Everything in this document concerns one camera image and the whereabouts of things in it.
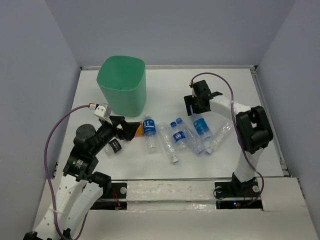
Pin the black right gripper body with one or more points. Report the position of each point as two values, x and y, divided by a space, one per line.
198 108

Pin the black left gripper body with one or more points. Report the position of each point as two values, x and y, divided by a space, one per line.
106 133

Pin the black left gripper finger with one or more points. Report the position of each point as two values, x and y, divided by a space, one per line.
116 120
129 130

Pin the blue label white cap bottle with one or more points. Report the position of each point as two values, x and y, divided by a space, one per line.
150 133

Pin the clear crushed white cap bottle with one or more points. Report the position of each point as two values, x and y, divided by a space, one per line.
166 140

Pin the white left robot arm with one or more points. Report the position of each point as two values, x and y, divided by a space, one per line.
80 184

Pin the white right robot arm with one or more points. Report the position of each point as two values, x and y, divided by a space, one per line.
251 126

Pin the green plastic bin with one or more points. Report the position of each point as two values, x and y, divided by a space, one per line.
122 81

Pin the orange juice bottle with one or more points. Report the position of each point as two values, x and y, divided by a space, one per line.
139 129

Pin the small black label bottle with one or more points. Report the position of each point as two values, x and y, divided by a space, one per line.
113 147

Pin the Pepsi label bottle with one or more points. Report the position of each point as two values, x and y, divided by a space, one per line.
179 137

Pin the clear blue cap bottle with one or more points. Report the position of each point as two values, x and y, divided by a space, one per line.
194 142

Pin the white foam strip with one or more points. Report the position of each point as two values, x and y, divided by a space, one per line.
170 195

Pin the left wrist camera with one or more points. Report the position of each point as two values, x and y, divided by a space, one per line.
103 110

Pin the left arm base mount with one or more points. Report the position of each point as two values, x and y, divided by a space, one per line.
114 200

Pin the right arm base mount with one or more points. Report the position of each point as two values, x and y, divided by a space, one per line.
235 197

